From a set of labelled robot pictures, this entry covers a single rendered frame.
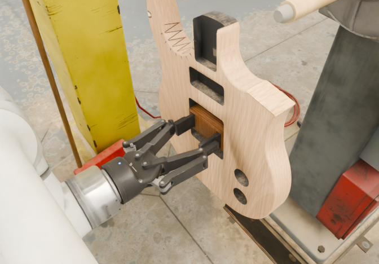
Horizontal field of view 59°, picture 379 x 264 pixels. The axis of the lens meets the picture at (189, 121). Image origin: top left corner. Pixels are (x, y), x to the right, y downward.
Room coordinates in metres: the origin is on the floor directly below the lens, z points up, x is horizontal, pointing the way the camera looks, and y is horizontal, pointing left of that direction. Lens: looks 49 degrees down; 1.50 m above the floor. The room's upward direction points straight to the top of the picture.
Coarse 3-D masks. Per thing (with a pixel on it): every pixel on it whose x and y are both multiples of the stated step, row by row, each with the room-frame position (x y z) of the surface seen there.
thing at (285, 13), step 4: (284, 4) 0.44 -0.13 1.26; (276, 8) 0.43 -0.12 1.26; (280, 8) 0.42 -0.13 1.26; (284, 8) 0.42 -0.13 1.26; (288, 8) 0.42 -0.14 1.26; (292, 8) 0.43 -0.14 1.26; (276, 12) 0.42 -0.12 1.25; (280, 12) 0.42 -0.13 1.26; (284, 12) 0.42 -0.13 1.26; (288, 12) 0.42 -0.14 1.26; (292, 12) 0.42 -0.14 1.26; (276, 16) 0.42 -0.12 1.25; (280, 16) 0.42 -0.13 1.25; (284, 16) 0.42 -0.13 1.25; (288, 16) 0.42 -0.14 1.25; (292, 16) 0.42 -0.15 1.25; (276, 20) 0.42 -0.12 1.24; (280, 20) 0.42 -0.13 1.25; (284, 20) 0.42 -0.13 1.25; (288, 20) 0.42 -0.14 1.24
